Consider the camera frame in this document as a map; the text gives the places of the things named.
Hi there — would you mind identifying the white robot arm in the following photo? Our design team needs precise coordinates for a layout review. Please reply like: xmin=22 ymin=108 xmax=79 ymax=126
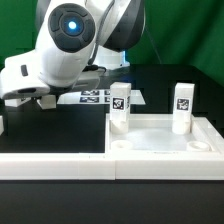
xmin=0 ymin=0 xmax=145 ymax=100

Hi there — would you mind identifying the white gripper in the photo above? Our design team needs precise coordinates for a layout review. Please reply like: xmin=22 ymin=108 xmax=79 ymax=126
xmin=0 ymin=50 xmax=100 ymax=100

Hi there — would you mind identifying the white square table top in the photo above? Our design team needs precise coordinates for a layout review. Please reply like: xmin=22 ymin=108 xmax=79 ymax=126
xmin=105 ymin=114 xmax=224 ymax=155

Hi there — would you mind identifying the white left fence piece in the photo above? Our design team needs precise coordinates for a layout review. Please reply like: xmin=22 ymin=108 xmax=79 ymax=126
xmin=0 ymin=115 xmax=4 ymax=136

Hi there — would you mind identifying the white marker base plate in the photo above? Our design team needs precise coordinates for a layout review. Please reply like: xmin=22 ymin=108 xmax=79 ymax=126
xmin=57 ymin=89 xmax=145 ymax=105

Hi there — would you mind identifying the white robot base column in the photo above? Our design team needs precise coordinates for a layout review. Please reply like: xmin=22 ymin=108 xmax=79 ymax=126
xmin=94 ymin=46 xmax=130 ymax=70

